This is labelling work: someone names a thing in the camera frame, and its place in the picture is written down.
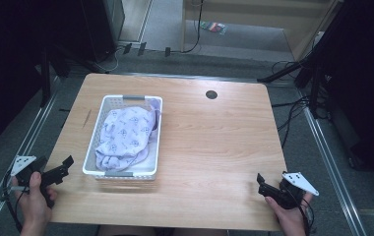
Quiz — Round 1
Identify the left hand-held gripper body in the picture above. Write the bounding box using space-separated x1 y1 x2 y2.
10 154 65 209

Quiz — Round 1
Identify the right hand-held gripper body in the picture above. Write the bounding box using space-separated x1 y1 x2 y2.
263 171 320 210

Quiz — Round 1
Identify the person's right hand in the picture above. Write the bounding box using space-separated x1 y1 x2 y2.
265 192 315 234

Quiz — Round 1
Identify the person's left hand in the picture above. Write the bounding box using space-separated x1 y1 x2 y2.
13 171 59 230

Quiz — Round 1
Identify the white plastic basket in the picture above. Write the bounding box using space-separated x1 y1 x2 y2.
82 94 164 182

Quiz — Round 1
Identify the lavender printed cloth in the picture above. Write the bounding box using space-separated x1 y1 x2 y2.
94 97 162 172

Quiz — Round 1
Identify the black metal stand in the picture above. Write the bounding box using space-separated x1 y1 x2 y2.
257 55 327 120
39 45 53 108

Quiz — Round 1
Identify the dark curtain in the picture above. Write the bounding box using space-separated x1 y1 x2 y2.
0 0 85 156
321 0 374 196

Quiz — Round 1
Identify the black cabinet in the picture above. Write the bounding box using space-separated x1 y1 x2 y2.
79 0 126 64

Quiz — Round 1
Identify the colourful packet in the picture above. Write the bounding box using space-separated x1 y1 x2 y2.
200 21 228 35

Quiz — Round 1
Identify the aluminium floor rail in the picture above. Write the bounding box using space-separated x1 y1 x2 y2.
296 90 369 236
0 75 61 236

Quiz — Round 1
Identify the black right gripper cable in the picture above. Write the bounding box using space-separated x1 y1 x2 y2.
300 196 317 236

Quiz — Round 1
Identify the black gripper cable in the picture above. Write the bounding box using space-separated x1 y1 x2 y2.
300 196 317 236
0 168 24 234

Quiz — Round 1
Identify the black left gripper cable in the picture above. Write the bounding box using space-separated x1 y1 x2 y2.
0 168 24 234

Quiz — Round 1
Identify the black floor cable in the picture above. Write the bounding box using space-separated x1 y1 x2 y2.
271 96 311 148

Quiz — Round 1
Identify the white floor cable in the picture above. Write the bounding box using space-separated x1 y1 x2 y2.
92 45 125 74

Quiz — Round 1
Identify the black hanging cable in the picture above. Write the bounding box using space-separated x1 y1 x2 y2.
180 0 206 54

